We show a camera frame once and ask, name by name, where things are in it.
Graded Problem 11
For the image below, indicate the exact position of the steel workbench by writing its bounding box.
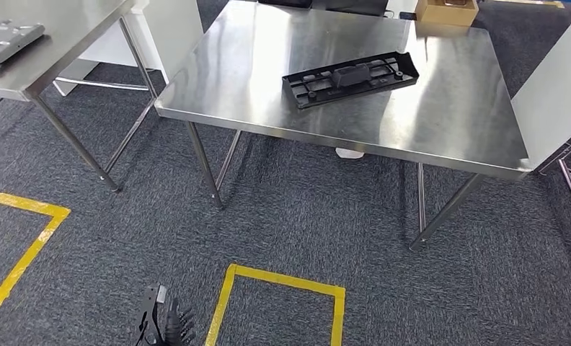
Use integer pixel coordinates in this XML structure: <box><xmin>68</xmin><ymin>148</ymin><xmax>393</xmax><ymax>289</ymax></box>
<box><xmin>154</xmin><ymin>0</ymin><xmax>535</xmax><ymax>252</ymax></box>

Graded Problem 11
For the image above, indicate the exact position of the white cabinet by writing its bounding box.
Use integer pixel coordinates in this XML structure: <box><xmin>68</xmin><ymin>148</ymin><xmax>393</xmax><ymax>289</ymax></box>
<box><xmin>53</xmin><ymin>0</ymin><xmax>205</xmax><ymax>97</ymax></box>
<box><xmin>510</xmin><ymin>4</ymin><xmax>571</xmax><ymax>170</ymax></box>

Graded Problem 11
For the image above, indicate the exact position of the yellow floor tape strip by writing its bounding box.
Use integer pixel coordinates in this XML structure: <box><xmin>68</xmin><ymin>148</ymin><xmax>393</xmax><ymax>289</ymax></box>
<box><xmin>493</xmin><ymin>0</ymin><xmax>566</xmax><ymax>9</ymax></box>

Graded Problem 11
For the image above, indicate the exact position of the grey metal panel part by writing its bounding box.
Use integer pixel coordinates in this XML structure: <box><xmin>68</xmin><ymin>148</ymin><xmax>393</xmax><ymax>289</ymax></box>
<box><xmin>0</xmin><ymin>18</ymin><xmax>46</xmax><ymax>71</ymax></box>

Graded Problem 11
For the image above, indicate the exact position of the black laptop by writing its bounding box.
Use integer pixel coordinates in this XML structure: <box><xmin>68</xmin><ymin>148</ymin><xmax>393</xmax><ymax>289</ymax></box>
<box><xmin>311</xmin><ymin>0</ymin><xmax>390</xmax><ymax>17</ymax></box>

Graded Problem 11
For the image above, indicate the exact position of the black plastic plate part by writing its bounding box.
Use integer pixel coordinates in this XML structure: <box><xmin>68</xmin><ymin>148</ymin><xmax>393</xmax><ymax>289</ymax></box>
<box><xmin>282</xmin><ymin>50</ymin><xmax>420</xmax><ymax>110</ymax></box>

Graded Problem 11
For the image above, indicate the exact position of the steel table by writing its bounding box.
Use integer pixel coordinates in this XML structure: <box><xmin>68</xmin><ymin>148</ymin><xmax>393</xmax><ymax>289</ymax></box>
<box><xmin>0</xmin><ymin>0</ymin><xmax>160</xmax><ymax>193</ymax></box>

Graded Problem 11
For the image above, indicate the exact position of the open cardboard box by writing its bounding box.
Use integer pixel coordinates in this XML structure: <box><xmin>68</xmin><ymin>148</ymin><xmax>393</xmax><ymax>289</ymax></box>
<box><xmin>414</xmin><ymin>0</ymin><xmax>480</xmax><ymax>27</ymax></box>

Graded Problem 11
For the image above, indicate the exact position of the yellow floor tape square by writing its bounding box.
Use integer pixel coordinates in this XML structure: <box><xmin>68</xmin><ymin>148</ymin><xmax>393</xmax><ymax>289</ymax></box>
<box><xmin>204</xmin><ymin>264</ymin><xmax>347</xmax><ymax>346</ymax></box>
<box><xmin>0</xmin><ymin>189</ymin><xmax>71</xmax><ymax>309</ymax></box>

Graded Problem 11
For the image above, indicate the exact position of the white round floor object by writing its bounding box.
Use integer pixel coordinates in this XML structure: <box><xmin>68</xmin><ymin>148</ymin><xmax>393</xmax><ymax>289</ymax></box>
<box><xmin>335</xmin><ymin>147</ymin><xmax>366</xmax><ymax>160</ymax></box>

